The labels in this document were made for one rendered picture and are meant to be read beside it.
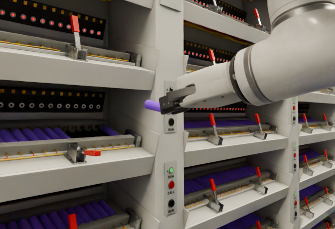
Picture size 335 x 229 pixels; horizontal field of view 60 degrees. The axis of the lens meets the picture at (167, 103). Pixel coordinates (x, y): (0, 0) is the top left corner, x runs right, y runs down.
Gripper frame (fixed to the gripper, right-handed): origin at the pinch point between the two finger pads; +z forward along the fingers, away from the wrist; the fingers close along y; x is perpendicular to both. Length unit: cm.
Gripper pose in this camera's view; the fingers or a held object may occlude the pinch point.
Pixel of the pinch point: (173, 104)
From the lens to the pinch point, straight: 52.6
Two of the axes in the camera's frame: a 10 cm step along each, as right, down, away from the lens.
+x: 1.5, 9.7, -1.9
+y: -7.2, -0.2, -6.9
